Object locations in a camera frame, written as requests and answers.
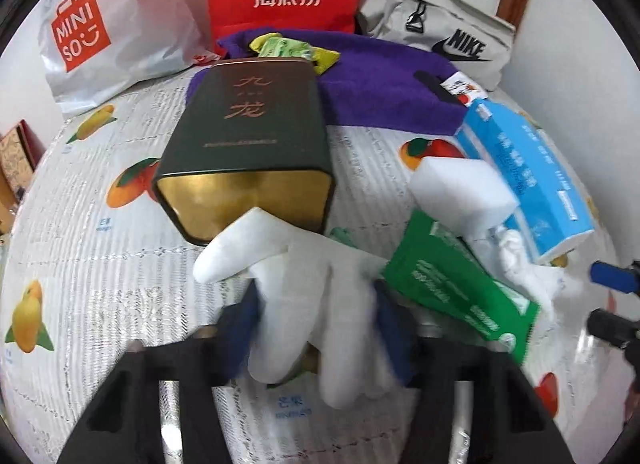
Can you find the white sponge block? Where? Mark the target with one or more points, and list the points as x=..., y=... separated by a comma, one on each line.
x=460, y=194

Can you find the dark green flat packet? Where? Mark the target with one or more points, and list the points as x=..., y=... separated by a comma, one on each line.
x=450, y=284

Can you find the blue tissue pack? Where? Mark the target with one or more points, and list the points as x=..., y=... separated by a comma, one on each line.
x=525, y=169

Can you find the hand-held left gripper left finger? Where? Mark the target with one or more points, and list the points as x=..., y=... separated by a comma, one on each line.
x=235, y=339

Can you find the dark tea tin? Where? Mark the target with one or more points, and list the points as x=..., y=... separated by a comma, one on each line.
x=240, y=144

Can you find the white glove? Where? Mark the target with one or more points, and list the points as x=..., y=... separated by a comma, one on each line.
x=300, y=294
x=525, y=269

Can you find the white plastic shopping bag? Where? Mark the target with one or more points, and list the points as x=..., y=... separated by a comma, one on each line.
x=140, y=19

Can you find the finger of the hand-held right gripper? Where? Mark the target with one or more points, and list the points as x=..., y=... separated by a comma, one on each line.
x=612, y=329
x=615, y=278

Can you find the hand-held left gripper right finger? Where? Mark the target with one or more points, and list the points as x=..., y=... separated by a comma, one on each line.
x=395, y=339

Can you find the patterned brown box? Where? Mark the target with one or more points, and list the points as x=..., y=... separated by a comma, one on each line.
x=17, y=154

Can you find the purple towel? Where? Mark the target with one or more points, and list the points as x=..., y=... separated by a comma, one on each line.
x=380, y=84

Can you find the grey waist bag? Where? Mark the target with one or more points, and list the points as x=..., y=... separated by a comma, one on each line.
x=450, y=9

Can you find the yellow pouch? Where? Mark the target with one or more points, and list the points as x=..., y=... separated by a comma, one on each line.
x=325, y=58

